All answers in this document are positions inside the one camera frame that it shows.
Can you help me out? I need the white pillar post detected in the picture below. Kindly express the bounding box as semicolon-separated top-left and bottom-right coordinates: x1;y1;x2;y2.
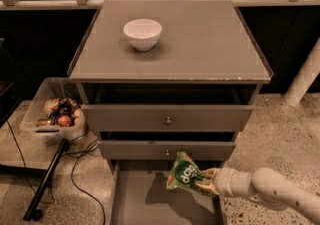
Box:
284;37;320;106

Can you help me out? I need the grey drawer cabinet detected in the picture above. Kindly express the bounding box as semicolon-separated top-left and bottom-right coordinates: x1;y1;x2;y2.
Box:
69;1;272;225

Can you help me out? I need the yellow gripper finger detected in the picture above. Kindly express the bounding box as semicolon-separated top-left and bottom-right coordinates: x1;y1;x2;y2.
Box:
195;180;219;195
200;168;220;179

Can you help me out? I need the red apple in bin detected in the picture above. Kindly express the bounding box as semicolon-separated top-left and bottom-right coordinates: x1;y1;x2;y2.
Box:
58;115;72;127

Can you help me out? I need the top grey drawer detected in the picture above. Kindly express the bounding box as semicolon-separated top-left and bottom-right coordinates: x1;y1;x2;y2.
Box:
82;104;254;132

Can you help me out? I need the clear plastic bin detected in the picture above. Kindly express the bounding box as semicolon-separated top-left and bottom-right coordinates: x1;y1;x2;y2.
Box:
20;77;87;144

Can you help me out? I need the white railing bar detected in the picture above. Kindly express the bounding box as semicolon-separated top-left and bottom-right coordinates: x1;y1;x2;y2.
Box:
0;0;320;10

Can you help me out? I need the green rice chip bag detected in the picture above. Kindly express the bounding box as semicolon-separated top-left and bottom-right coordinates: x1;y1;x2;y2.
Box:
166;151;217;198

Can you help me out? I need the middle grey drawer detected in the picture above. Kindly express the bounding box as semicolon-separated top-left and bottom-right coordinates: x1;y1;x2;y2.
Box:
99;140;235;161

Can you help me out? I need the black metal leg bar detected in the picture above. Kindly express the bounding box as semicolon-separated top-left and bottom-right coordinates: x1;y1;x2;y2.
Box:
23;139;68;221

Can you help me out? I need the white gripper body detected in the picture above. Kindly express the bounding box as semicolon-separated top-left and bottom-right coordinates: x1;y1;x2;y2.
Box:
214;168;254;199

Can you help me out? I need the black cable on floor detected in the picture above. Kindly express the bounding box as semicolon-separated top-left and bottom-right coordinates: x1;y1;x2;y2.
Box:
61;130;107;225

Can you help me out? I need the grey drawer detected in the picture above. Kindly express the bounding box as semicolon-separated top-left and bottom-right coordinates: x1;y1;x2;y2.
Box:
82;104;254;132
99;140;235;161
108;160;225;225

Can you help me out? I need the bottom grey drawer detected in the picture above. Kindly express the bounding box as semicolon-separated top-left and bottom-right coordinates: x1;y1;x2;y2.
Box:
108;160;225;225

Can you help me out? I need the white ceramic bowl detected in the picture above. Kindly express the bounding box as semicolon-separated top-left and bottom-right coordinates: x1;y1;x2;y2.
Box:
123;19;162;51

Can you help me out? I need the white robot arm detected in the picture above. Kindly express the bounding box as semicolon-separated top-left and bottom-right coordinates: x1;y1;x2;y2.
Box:
195;167;320;225

